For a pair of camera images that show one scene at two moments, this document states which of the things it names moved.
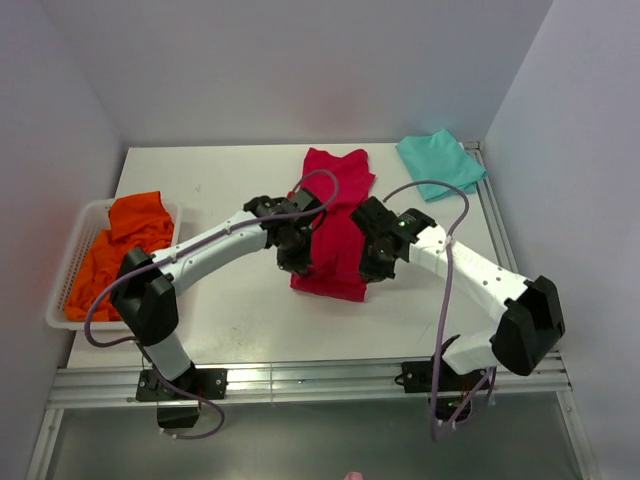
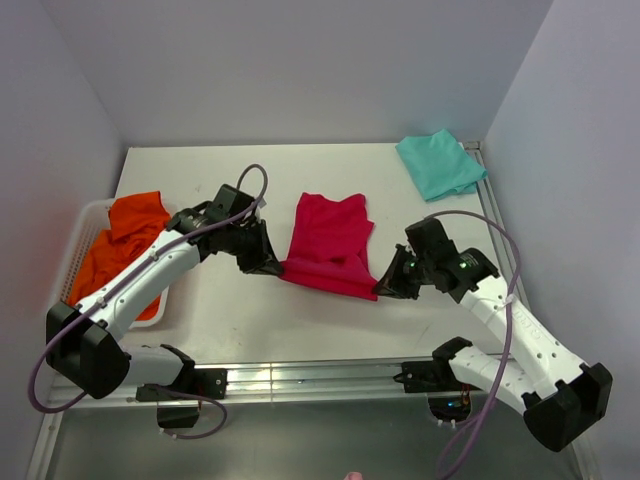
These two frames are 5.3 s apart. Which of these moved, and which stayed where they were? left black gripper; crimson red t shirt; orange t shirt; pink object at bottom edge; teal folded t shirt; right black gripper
Moved: left black gripper; crimson red t shirt; right black gripper
Stayed: orange t shirt; teal folded t shirt; pink object at bottom edge
